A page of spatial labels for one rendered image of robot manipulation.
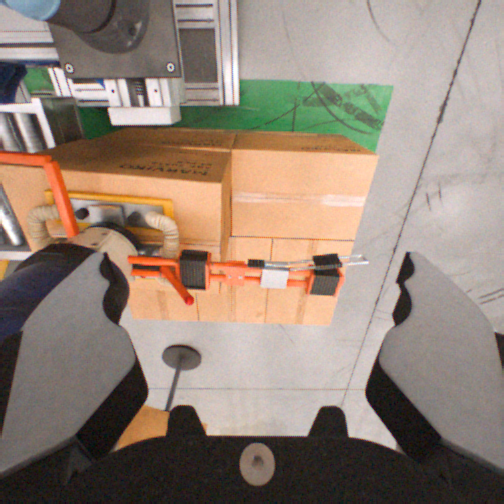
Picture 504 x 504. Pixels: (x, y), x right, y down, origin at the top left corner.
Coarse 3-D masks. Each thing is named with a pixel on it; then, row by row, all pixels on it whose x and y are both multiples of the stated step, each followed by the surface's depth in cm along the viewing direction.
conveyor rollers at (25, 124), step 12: (0, 120) 98; (24, 120) 98; (0, 132) 99; (12, 132) 102; (24, 132) 99; (36, 132) 103; (12, 144) 102; (36, 144) 103; (0, 180) 109; (0, 204) 117; (0, 216) 119; (12, 228) 123; (0, 240) 127; (12, 240) 125
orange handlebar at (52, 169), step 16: (0, 160) 53; (16, 160) 53; (32, 160) 53; (48, 160) 53; (48, 176) 54; (64, 192) 57; (64, 208) 58; (64, 224) 60; (128, 256) 66; (144, 256) 67; (144, 272) 68; (160, 272) 69; (240, 272) 67; (256, 272) 68; (304, 272) 68
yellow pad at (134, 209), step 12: (48, 192) 69; (72, 192) 69; (84, 192) 70; (48, 204) 71; (72, 204) 70; (84, 204) 70; (96, 204) 70; (108, 204) 70; (120, 204) 70; (132, 204) 70; (144, 204) 71; (156, 204) 71; (168, 204) 71; (84, 216) 69; (132, 216) 69; (144, 216) 72; (168, 216) 72; (132, 228) 75; (144, 228) 75; (156, 228) 75
